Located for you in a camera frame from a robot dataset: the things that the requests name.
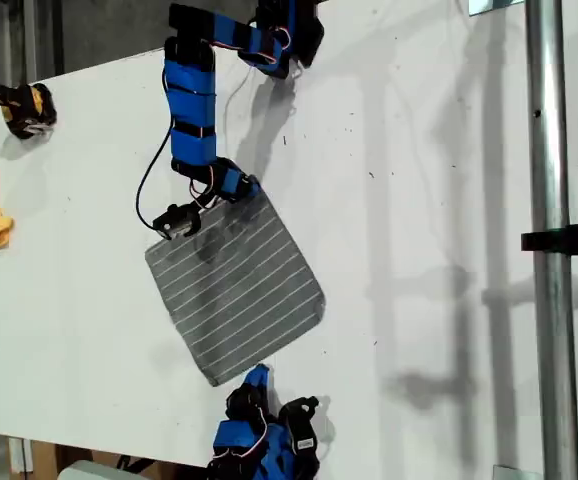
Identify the grey striped towel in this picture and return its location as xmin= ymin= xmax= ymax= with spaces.
xmin=143 ymin=187 xmax=328 ymax=389

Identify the brown cardboard box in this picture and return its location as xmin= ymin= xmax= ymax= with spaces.
xmin=28 ymin=441 xmax=195 ymax=480

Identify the yellow black tool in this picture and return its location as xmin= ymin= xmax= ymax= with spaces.
xmin=0 ymin=77 xmax=59 ymax=141

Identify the black camera stalk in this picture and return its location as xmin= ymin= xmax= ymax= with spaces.
xmin=188 ymin=192 xmax=218 ymax=216

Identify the black camera box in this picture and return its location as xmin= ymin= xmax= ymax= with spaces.
xmin=152 ymin=202 xmax=203 ymax=241
xmin=277 ymin=396 xmax=321 ymax=456

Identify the thin white cable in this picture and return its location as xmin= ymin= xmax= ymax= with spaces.
xmin=222 ymin=67 xmax=258 ymax=131

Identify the black camera cable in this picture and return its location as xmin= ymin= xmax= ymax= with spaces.
xmin=135 ymin=127 xmax=175 ymax=232

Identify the steel post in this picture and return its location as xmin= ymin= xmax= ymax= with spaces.
xmin=524 ymin=0 xmax=578 ymax=480

